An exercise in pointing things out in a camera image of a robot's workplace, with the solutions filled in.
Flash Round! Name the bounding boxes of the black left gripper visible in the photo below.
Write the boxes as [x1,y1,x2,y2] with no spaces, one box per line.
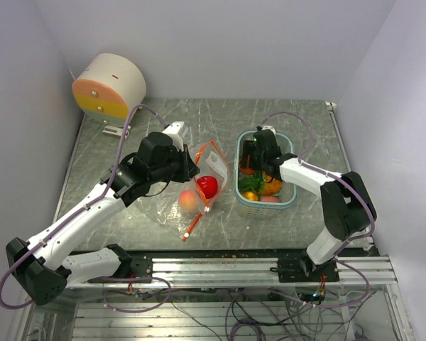
[149,143,200,183]

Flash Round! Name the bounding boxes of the toy orange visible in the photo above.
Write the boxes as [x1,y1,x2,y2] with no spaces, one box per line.
[239,167,256,175]

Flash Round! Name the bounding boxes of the red toy apple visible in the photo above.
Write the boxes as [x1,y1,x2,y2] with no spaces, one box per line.
[197,175,219,200]

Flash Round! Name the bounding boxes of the toy peach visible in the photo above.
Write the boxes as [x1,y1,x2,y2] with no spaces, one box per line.
[178,190,198,213]

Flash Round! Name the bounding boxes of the clear orange zip top bag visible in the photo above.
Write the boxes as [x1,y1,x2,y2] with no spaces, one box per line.
[137,140,230,242]

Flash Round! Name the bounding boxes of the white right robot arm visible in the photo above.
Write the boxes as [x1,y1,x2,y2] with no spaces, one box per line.
[238,127,377,281]

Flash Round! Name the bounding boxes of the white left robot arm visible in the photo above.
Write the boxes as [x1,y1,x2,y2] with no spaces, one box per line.
[6,122,200,305]

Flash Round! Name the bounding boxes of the toy pineapple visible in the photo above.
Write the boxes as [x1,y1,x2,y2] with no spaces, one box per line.
[238,173,283,196]

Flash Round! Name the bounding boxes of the light blue plastic basket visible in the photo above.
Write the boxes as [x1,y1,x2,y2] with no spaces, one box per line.
[233,130,298,218]

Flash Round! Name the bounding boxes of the small yellow toy fruit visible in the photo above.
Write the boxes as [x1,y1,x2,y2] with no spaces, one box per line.
[242,191,259,201]

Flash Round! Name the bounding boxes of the pink toy fruit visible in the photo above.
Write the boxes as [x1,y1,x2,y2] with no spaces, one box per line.
[260,196,280,203]

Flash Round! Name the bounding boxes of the white cylindrical drawer box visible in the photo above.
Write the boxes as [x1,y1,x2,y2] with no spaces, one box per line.
[72,53,147,128]

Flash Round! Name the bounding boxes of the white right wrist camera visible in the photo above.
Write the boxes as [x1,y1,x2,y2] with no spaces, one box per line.
[257,125,276,135]

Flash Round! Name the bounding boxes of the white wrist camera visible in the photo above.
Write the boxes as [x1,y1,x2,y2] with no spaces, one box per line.
[257,125,276,135]
[163,121,189,151]

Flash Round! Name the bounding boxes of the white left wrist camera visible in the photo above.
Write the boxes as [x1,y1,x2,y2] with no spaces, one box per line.
[163,121,189,151]

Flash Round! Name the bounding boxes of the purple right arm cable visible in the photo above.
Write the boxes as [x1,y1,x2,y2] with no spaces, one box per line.
[261,112,377,256]

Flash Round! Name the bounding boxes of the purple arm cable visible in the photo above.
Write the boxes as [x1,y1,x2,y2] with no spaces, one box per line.
[0,104,168,308]
[261,112,377,256]

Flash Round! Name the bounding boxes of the small white metal bracket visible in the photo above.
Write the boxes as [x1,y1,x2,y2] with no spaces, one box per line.
[102,125,129,139]

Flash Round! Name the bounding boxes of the white corner bracket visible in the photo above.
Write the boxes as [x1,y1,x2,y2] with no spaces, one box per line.
[325,101,337,112]

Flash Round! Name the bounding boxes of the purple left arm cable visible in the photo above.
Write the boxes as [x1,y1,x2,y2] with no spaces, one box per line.
[0,104,168,308]

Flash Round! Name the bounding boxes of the tangled cables under table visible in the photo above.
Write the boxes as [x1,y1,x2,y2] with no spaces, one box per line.
[102,276,377,341]

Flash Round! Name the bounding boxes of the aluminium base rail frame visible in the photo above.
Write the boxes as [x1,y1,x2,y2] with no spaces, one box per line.
[28,255,398,288]

